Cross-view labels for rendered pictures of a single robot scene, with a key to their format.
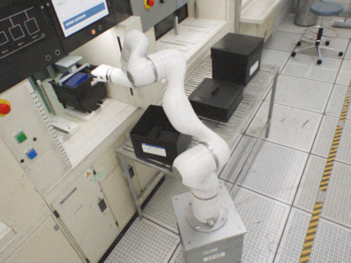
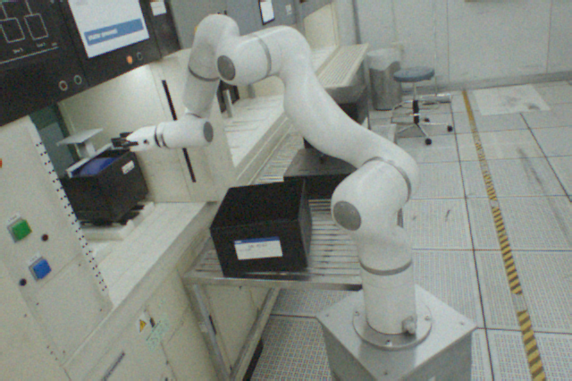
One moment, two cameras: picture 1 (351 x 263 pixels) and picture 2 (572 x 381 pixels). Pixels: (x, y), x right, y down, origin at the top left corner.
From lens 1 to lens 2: 0.48 m
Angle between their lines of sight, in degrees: 20
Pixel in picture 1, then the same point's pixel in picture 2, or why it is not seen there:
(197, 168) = (382, 191)
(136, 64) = (234, 41)
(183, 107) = (326, 100)
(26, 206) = not seen: outside the picture
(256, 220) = not seen: hidden behind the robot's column
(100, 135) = (153, 251)
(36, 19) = (43, 16)
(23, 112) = (23, 180)
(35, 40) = (42, 51)
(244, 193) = not seen: hidden behind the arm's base
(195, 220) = (378, 334)
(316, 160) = (487, 257)
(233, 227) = (451, 326)
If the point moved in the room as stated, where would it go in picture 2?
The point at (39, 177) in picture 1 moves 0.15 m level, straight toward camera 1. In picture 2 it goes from (55, 323) to (92, 344)
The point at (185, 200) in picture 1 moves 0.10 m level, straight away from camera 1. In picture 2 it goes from (344, 313) to (327, 291)
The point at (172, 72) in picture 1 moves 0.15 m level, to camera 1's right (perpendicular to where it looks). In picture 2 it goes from (291, 55) to (352, 39)
